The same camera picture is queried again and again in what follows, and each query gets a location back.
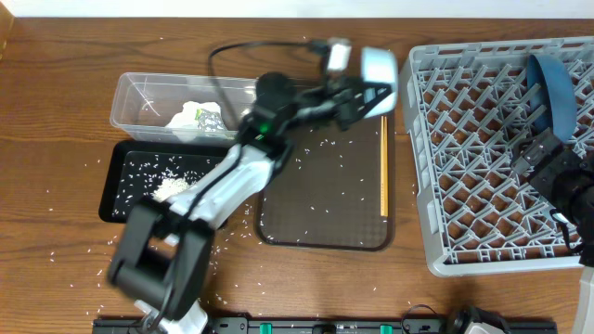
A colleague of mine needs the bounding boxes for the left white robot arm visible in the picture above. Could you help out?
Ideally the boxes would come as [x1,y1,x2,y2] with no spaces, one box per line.
[108,70,397,333]

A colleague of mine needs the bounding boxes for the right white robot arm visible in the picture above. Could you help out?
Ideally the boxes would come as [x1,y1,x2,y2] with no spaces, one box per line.
[511,128,593,333]

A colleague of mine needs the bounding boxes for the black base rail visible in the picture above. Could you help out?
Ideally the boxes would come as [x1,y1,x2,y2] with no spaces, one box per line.
[91,303,558,334]

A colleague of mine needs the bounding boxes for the clear plastic bin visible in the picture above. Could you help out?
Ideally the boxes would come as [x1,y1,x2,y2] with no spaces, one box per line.
[110,72,255,146]

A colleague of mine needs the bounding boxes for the white rice pile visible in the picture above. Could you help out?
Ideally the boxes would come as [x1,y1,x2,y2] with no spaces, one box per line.
[151,178,190,202]

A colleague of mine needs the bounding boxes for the grey dishwasher rack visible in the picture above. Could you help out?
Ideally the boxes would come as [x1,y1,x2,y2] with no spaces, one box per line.
[399,36,593,277]

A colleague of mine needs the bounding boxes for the foil snack wrapper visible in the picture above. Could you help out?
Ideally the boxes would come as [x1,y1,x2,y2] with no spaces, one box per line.
[195,109,227,133]

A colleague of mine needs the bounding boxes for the brown serving tray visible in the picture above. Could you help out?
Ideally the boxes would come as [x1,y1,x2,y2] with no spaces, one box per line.
[255,112,394,252]

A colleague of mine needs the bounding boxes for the wooden chopstick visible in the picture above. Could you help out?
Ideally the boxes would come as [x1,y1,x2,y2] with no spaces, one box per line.
[380,116,388,216]
[384,116,389,217]

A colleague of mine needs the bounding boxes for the light blue rice bowl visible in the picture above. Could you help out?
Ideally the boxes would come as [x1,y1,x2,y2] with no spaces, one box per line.
[361,46,398,107]

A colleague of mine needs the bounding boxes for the black plastic tray bin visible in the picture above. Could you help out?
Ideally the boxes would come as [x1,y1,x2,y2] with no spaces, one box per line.
[98,140,227,223]

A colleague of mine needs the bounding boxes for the left black cable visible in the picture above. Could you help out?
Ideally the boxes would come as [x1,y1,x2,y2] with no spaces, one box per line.
[138,40,330,334]

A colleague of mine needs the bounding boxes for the white napkin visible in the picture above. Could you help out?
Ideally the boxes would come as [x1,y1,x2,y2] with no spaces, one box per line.
[165,101,221,142]

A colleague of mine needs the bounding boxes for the dark blue plate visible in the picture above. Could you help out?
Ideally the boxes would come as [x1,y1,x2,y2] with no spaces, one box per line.
[526,55,577,144]

